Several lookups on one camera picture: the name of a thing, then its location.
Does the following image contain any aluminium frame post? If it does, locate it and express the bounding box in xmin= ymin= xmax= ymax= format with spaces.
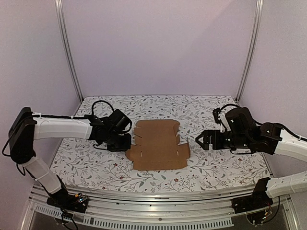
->
xmin=235 ymin=0 xmax=264 ymax=104
xmin=54 ymin=0 xmax=84 ymax=102

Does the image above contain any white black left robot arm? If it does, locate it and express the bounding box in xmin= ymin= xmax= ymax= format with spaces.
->
xmin=3 ymin=107 xmax=132 ymax=208

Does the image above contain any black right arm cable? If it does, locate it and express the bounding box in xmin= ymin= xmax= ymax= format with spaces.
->
xmin=219 ymin=103 xmax=240 ymax=113

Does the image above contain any right aluminium frame post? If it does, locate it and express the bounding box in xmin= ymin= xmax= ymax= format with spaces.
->
xmin=235 ymin=0 xmax=264 ymax=104

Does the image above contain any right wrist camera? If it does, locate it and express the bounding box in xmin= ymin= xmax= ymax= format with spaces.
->
xmin=213 ymin=108 xmax=227 ymax=132

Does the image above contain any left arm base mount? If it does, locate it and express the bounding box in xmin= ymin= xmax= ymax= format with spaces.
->
xmin=47 ymin=191 xmax=89 ymax=213

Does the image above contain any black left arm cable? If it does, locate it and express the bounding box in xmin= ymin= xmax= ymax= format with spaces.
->
xmin=91 ymin=100 xmax=115 ymax=117

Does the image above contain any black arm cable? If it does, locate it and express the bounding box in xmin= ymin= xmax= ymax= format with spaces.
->
xmin=219 ymin=103 xmax=240 ymax=113
xmin=91 ymin=100 xmax=115 ymax=117

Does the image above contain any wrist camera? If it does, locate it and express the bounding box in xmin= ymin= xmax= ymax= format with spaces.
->
xmin=213 ymin=108 xmax=227 ymax=132
xmin=110 ymin=109 xmax=132 ymax=133

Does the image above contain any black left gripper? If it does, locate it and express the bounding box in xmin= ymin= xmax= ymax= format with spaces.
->
xmin=105 ymin=131 xmax=131 ymax=152

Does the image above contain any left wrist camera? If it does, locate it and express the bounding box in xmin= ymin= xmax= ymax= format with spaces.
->
xmin=110 ymin=109 xmax=132 ymax=133

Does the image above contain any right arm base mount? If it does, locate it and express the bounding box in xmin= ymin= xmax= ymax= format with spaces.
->
xmin=231 ymin=177 xmax=273 ymax=214

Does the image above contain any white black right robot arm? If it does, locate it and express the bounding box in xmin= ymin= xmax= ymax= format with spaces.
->
xmin=195 ymin=104 xmax=307 ymax=209

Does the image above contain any brown cardboard paper box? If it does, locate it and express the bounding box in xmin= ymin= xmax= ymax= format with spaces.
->
xmin=126 ymin=119 xmax=190 ymax=171

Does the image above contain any left aluminium frame post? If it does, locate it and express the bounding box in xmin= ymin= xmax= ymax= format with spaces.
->
xmin=54 ymin=0 xmax=84 ymax=102

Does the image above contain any aluminium front rail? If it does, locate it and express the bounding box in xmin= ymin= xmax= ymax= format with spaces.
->
xmin=21 ymin=184 xmax=302 ymax=230

